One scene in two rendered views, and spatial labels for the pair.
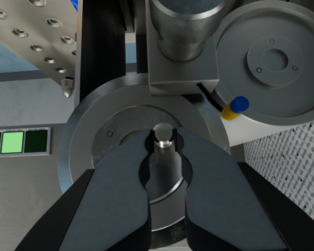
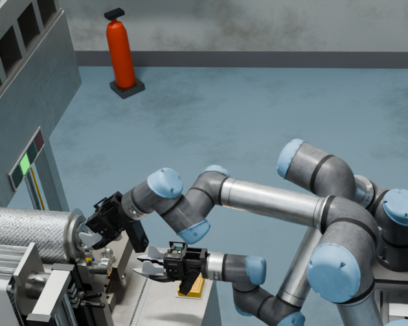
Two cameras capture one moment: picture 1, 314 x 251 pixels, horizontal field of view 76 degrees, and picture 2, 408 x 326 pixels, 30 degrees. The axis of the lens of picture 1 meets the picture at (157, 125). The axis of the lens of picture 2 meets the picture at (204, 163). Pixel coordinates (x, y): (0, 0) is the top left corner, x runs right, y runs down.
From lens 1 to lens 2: 1.95 m
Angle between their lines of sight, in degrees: 68
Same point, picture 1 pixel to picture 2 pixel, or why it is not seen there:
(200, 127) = (75, 254)
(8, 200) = (11, 128)
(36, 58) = not seen: hidden behind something
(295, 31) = not seen: hidden behind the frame
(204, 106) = (71, 261)
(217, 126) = (68, 259)
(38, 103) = not seen: outside the picture
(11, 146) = (24, 162)
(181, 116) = (78, 253)
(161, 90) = (85, 254)
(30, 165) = (11, 159)
